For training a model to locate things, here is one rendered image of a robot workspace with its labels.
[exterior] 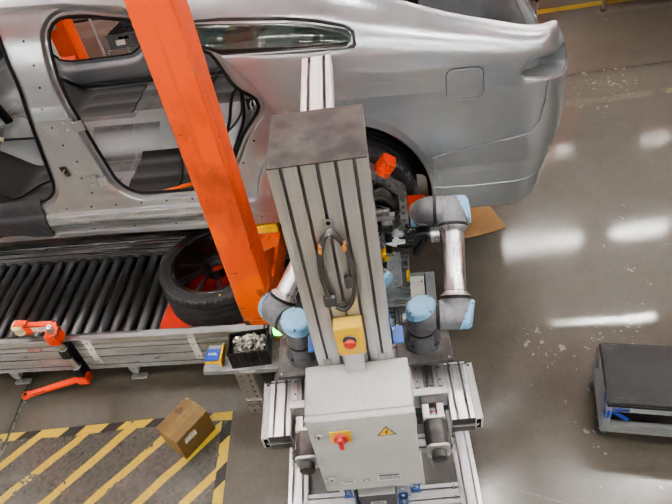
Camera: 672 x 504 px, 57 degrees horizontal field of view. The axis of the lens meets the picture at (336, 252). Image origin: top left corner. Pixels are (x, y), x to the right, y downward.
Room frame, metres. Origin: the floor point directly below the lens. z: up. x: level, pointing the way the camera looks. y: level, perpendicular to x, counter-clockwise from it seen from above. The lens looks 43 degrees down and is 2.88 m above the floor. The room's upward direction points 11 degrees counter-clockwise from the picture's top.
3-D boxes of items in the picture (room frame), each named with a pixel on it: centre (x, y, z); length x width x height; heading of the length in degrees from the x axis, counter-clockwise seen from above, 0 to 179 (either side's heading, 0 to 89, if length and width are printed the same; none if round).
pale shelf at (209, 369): (1.98, 0.54, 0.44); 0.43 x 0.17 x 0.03; 80
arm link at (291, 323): (1.64, 0.21, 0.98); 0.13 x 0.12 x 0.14; 35
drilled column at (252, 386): (1.99, 0.57, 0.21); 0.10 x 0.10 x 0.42; 80
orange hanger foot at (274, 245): (2.51, 0.37, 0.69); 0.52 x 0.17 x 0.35; 170
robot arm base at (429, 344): (1.58, -0.28, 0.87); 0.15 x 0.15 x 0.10
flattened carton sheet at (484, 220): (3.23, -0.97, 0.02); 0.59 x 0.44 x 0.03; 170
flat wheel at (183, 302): (2.67, 0.70, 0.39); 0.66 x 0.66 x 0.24
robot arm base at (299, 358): (1.64, 0.21, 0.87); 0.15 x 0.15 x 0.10
